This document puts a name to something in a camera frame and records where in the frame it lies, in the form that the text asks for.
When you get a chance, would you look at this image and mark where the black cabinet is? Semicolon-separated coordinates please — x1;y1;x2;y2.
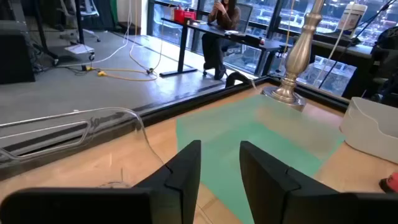
0;20;36;84

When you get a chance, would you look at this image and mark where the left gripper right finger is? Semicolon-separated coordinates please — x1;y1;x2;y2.
239;140;398;224

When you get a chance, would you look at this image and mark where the black aluminium table frame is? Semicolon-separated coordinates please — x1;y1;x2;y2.
0;75;351;182

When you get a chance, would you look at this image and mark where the grey plastic bin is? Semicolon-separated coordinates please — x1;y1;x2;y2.
338;96;398;165

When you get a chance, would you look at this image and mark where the clear plastic bin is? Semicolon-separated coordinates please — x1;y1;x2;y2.
0;106;165;189

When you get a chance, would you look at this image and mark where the translucent green plastic bin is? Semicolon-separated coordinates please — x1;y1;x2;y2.
175;94;346;224

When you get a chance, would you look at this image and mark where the black tripod stand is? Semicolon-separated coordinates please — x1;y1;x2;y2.
317;0;398;90

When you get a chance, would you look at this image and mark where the white floor cable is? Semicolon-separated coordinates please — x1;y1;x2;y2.
57;0;133;68

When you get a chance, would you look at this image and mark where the silver table lamp white shade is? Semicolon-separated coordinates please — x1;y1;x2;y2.
261;0;326;112

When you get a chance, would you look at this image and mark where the white rolling stand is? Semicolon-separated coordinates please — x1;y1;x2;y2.
63;42;96;62

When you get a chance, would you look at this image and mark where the grey office chair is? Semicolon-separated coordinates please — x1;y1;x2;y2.
222;2;254;63

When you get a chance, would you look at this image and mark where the red box on desk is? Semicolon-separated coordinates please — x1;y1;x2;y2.
173;6;197;25

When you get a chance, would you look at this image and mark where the yellow floor cable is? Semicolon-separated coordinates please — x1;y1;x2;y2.
82;46;164;82

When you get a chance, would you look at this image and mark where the white bucket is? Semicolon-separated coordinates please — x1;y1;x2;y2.
336;2;368;35

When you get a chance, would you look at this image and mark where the pink spool black cap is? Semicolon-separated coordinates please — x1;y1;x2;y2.
378;172;398;194

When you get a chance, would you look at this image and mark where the person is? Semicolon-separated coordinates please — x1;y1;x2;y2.
201;0;242;81

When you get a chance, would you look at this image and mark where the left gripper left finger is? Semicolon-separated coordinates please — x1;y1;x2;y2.
0;139;202;224

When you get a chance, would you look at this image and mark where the black office desk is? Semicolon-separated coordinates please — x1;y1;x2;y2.
159;17;294;78

